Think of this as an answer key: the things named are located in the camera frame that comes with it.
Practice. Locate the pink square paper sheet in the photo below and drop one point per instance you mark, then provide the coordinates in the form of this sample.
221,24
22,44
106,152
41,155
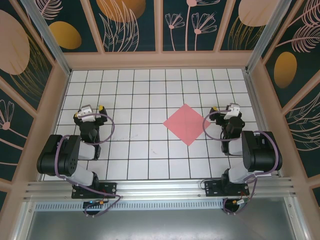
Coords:
186,123

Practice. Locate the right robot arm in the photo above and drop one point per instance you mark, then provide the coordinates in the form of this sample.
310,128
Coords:
262,155

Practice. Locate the grey metal sheet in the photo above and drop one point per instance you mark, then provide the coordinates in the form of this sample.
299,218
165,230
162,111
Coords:
160,225

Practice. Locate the yellow power connector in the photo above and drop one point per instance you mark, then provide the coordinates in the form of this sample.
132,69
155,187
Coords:
101,202
235,201

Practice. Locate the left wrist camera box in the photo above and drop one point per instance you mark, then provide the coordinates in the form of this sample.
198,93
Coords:
86,113

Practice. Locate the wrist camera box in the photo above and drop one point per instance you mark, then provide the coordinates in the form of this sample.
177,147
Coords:
86,113
232,111

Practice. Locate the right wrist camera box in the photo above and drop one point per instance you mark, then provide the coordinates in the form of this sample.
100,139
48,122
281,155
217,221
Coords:
232,111

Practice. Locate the aluminium table edge rail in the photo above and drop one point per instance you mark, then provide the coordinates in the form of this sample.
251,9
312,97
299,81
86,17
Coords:
254,100

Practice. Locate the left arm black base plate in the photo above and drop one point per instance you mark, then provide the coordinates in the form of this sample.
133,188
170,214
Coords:
110,190

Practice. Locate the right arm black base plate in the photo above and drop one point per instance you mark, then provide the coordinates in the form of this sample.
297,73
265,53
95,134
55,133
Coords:
212,190

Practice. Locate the aluminium corner post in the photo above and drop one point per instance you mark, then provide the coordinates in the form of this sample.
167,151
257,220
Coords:
50,37
267,35

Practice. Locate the long aluminium base rail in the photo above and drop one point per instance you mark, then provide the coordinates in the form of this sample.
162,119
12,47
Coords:
160,187

